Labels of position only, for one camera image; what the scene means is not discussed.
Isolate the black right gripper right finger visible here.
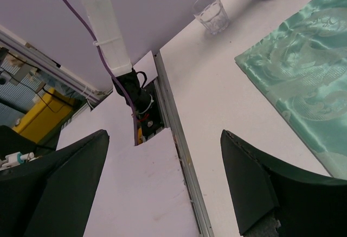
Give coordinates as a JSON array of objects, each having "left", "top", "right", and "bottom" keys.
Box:
[{"left": 221, "top": 130, "right": 346, "bottom": 236}]

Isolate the aluminium table edge rail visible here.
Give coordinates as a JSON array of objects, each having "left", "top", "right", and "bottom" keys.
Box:
[{"left": 154, "top": 53, "right": 214, "bottom": 237}]

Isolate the green satin placemat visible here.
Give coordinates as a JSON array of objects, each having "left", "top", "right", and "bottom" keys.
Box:
[{"left": 235, "top": 0, "right": 346, "bottom": 179}]

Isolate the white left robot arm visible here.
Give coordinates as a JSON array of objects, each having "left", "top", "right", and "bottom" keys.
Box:
[{"left": 82, "top": 0, "right": 154, "bottom": 116}]

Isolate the yellow box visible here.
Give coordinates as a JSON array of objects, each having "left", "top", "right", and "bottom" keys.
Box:
[{"left": 12, "top": 88, "right": 78, "bottom": 143}]

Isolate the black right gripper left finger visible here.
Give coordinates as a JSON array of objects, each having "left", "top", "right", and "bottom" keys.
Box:
[{"left": 1, "top": 130, "right": 110, "bottom": 236}]

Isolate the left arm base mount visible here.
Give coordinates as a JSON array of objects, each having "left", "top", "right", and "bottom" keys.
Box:
[{"left": 134, "top": 80, "right": 165, "bottom": 144}]

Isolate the clear drinking glass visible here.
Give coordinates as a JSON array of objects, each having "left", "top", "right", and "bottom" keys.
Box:
[{"left": 192, "top": 0, "right": 230, "bottom": 35}]

